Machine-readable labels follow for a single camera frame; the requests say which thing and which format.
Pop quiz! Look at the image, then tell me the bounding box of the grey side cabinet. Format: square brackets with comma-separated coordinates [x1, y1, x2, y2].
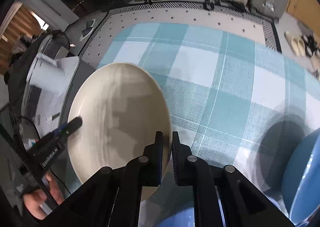
[19, 55, 97, 168]

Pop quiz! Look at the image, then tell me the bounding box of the blue bowl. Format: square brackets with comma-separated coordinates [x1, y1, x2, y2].
[281, 129, 319, 225]
[150, 206, 226, 227]

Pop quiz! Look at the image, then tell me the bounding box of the black cable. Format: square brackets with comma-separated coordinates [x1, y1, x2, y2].
[0, 114, 58, 212]

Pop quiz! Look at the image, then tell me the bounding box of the person's left hand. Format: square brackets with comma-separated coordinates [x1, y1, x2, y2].
[23, 172, 65, 220]

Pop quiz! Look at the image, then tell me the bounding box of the teal checkered tablecloth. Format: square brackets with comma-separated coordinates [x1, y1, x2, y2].
[64, 22, 320, 227]

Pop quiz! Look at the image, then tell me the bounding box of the cream plate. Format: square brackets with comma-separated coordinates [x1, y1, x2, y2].
[67, 62, 173, 201]

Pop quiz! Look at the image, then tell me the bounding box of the wooden door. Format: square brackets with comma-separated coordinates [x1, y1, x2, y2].
[286, 0, 320, 36]

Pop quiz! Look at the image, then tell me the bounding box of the white electric kettle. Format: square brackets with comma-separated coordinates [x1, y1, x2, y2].
[26, 53, 66, 94]

